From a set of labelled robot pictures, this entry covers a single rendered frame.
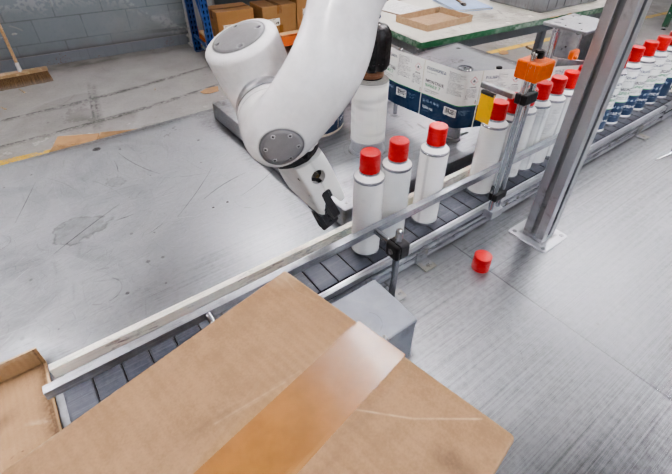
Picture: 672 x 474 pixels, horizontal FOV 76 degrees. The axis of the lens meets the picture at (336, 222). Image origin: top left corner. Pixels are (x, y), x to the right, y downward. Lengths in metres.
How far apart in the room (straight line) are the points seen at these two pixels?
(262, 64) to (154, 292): 0.51
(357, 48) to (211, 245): 0.58
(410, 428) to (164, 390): 0.18
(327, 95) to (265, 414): 0.28
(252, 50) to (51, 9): 4.58
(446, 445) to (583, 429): 0.42
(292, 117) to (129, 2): 4.66
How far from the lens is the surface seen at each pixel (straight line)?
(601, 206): 1.16
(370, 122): 1.03
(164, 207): 1.06
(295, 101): 0.42
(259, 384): 0.36
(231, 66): 0.48
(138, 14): 5.09
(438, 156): 0.78
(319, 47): 0.42
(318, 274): 0.76
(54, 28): 5.06
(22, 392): 0.82
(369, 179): 0.69
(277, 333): 0.38
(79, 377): 0.62
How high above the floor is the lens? 1.42
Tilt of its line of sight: 39 degrees down
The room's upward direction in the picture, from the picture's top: straight up
